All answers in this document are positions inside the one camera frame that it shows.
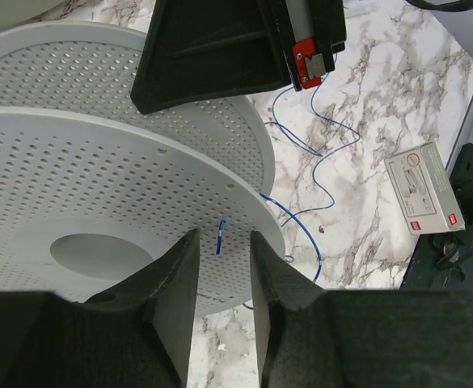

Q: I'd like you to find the long blue wire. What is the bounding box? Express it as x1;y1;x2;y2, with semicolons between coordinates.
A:
213;82;362;311

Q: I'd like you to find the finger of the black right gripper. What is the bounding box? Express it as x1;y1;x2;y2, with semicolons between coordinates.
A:
130;0;292;114

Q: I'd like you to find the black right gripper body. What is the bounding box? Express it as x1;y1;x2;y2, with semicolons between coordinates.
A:
260;0;348;92

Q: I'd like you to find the white perforated cable spool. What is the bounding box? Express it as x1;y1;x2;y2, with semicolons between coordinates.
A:
0;22;285;316

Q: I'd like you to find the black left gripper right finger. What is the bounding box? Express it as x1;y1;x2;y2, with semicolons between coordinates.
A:
250;231;473;387

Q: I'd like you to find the grey tool with red label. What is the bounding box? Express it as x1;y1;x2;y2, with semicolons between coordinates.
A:
384;142;466;235

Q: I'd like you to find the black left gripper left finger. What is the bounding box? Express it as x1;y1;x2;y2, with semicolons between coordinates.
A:
0;230;200;387

